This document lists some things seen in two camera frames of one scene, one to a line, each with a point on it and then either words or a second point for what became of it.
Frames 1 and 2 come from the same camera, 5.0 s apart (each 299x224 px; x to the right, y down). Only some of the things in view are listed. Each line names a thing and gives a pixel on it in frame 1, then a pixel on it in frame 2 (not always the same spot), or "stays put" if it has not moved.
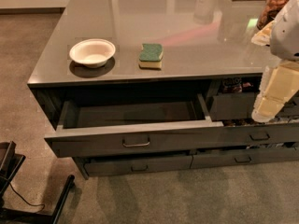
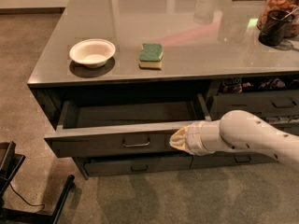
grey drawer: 216,160 stays put
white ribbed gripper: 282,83 to 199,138
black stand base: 9,164 stays put
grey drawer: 121,125 stays put
